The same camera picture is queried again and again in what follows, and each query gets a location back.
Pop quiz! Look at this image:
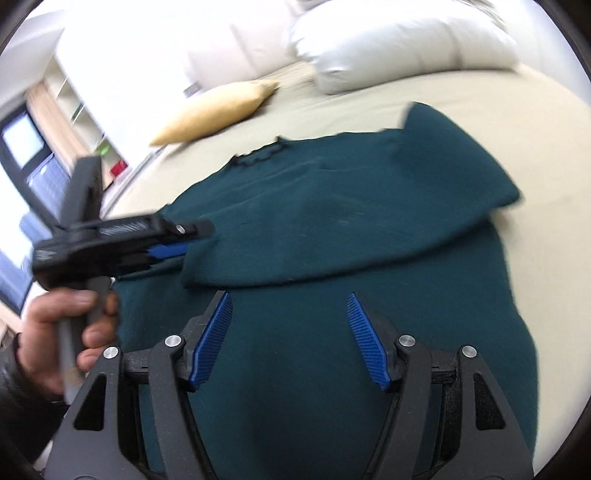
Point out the bed with beige sheet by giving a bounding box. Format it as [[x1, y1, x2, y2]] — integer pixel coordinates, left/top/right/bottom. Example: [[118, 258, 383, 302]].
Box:
[[99, 62, 589, 480]]

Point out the yellow pillow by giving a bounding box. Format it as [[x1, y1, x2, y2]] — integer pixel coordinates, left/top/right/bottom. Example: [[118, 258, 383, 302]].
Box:
[[148, 79, 280, 147]]

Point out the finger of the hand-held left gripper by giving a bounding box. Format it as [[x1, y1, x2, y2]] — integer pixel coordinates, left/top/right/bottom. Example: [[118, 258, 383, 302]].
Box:
[[139, 241, 191, 271], [154, 217, 215, 241]]

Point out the dark green towel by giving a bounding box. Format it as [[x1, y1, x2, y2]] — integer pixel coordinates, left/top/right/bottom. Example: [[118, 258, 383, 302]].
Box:
[[111, 102, 541, 480]]

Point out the dark framed window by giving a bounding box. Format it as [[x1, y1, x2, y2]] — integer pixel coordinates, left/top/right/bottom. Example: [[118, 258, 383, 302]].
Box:
[[0, 104, 70, 315]]

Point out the person's left forearm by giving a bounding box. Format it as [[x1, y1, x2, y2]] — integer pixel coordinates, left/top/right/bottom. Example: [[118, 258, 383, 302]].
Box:
[[0, 332, 70, 464]]

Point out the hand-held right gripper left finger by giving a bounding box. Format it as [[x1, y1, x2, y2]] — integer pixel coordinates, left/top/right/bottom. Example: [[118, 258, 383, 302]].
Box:
[[44, 291, 234, 480]]

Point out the white folded duvet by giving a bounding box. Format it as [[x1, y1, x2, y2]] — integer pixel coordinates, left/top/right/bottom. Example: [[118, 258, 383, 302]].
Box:
[[288, 0, 520, 95]]

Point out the cream padded headboard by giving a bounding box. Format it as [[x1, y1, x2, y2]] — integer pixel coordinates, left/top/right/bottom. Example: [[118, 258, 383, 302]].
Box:
[[55, 0, 315, 171]]

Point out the white wall shelf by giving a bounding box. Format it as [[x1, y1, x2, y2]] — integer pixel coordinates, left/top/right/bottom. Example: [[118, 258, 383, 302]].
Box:
[[44, 60, 134, 185]]

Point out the beige curtain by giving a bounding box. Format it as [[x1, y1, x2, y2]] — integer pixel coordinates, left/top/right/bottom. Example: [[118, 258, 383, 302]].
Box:
[[25, 80, 88, 160]]

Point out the person's left hand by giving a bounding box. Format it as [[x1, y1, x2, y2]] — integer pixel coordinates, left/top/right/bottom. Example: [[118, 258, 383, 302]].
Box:
[[16, 291, 121, 393]]

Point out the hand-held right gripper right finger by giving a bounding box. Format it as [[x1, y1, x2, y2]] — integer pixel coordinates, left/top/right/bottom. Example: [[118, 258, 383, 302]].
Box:
[[346, 292, 536, 480]]

